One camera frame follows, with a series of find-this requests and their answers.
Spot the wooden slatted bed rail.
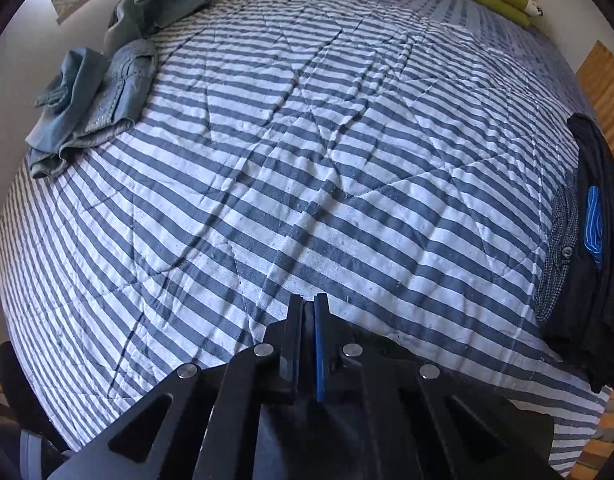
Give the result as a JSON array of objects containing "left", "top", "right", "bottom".
[{"left": 552, "top": 40, "right": 614, "bottom": 480}]

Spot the dark grey folded garment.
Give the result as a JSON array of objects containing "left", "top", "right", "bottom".
[{"left": 542, "top": 255, "right": 614, "bottom": 394}]

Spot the teal grey garment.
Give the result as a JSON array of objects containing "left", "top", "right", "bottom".
[{"left": 106, "top": 0, "right": 212, "bottom": 56}]

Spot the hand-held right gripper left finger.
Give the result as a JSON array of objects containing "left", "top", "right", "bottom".
[{"left": 47, "top": 295, "right": 308, "bottom": 480}]

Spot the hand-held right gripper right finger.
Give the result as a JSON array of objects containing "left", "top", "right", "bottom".
[{"left": 313, "top": 294, "right": 555, "bottom": 480}]

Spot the grey checkered shirt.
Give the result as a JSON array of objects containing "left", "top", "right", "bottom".
[{"left": 533, "top": 182, "right": 584, "bottom": 323}]

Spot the blue striped folded garment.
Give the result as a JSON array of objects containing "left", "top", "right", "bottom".
[{"left": 584, "top": 185, "right": 606, "bottom": 264}]

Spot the light blue denim garment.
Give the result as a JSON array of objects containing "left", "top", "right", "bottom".
[{"left": 26, "top": 40, "right": 158, "bottom": 179}]

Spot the black garment yellow print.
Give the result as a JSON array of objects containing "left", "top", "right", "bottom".
[{"left": 567, "top": 112, "right": 614, "bottom": 311}]

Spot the blue striped bed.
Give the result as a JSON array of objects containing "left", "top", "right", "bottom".
[{"left": 0, "top": 0, "right": 612, "bottom": 471}]

